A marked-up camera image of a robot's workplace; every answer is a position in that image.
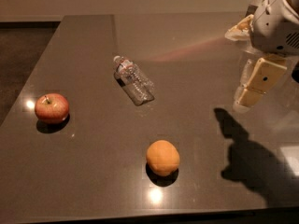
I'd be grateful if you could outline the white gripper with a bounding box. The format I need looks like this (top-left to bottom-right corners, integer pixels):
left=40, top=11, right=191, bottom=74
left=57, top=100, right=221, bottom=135
left=224, top=0, right=299, bottom=113

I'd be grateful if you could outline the clear plastic water bottle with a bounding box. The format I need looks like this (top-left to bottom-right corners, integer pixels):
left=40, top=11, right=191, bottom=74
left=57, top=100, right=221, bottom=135
left=113, top=55, right=154, bottom=106

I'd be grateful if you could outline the orange fruit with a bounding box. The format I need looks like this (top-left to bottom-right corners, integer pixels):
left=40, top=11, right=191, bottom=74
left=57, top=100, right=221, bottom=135
left=146, top=140, right=180, bottom=176

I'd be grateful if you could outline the red apple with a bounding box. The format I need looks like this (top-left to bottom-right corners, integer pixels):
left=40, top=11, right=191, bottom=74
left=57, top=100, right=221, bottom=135
left=35, top=93, right=69, bottom=124

